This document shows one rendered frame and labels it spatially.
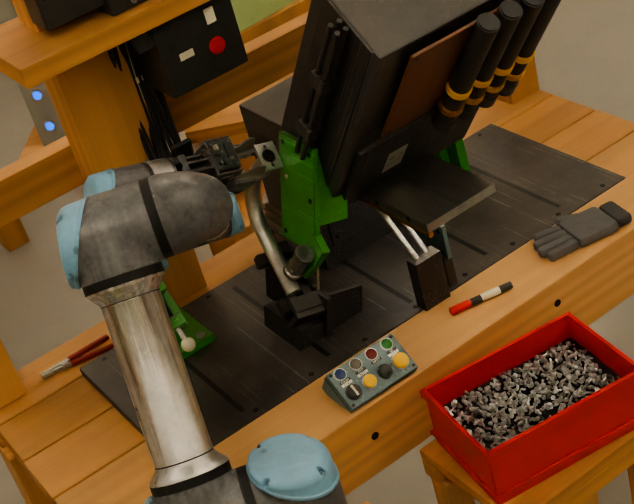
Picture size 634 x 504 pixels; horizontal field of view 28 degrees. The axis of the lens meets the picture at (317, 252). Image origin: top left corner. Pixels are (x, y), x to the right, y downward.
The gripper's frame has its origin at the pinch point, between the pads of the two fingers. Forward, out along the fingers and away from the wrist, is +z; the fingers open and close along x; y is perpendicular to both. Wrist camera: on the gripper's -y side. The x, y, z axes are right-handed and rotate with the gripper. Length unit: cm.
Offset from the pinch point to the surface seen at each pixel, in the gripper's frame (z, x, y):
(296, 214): 2.9, -11.2, -1.6
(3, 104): 84, 187, -342
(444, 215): 18.6, -24.6, 18.4
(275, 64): 24.1, 28.1, -19.6
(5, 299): 19, 60, -238
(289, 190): 2.8, -6.7, -0.3
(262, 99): 11.7, 16.6, -10.3
